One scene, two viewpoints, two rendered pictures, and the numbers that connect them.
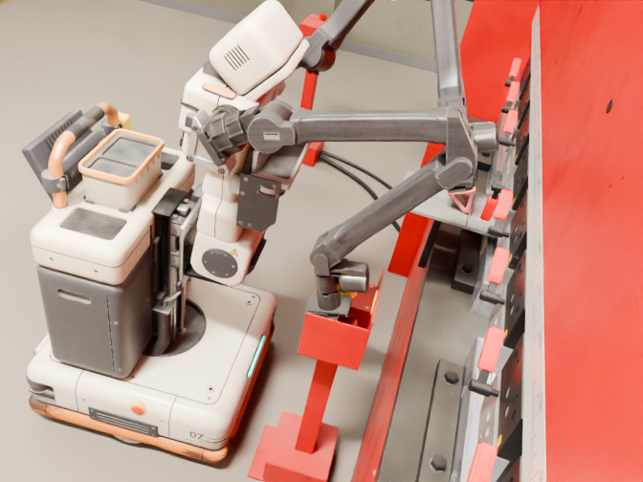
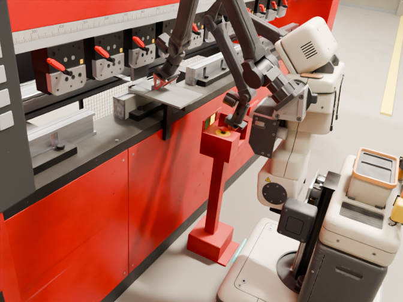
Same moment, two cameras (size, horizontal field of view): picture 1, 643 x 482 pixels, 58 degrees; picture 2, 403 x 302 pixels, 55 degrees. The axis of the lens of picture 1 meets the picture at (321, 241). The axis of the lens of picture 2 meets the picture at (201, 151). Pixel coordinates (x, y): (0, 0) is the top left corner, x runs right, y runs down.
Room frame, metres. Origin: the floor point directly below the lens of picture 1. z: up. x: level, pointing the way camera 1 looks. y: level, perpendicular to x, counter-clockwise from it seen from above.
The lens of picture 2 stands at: (2.70, 0.37, 1.63)
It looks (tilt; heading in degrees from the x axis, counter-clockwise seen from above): 30 degrees down; 199
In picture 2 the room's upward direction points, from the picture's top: 6 degrees clockwise
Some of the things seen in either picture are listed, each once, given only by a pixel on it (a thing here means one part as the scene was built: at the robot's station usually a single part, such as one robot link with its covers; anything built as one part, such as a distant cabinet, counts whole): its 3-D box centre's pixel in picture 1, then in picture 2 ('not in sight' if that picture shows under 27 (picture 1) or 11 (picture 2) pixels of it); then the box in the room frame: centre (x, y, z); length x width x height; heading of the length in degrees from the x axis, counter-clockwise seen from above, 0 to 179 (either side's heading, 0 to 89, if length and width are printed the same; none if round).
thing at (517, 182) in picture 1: (530, 195); (165, 35); (1.10, -0.42, 1.18); 0.15 x 0.09 x 0.17; 171
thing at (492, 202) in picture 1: (494, 203); not in sight; (1.13, -0.36, 1.12); 0.04 x 0.02 x 0.10; 81
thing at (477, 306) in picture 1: (493, 252); (146, 95); (1.22, -0.44, 0.92); 0.39 x 0.06 x 0.10; 171
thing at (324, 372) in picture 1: (319, 394); (216, 192); (1.07, -0.09, 0.39); 0.06 x 0.06 x 0.54; 85
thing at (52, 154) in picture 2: (484, 146); (37, 164); (1.88, -0.49, 0.89); 0.30 x 0.05 x 0.03; 171
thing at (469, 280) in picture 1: (468, 251); (154, 106); (1.24, -0.39, 0.89); 0.30 x 0.05 x 0.03; 171
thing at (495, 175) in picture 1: (503, 149); (37, 144); (1.82, -0.54, 0.92); 0.50 x 0.06 x 0.10; 171
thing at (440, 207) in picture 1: (449, 202); (166, 93); (1.30, -0.31, 1.00); 0.26 x 0.18 x 0.01; 81
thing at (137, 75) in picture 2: not in sight; (139, 72); (1.27, -0.45, 1.05); 0.10 x 0.02 x 0.10; 171
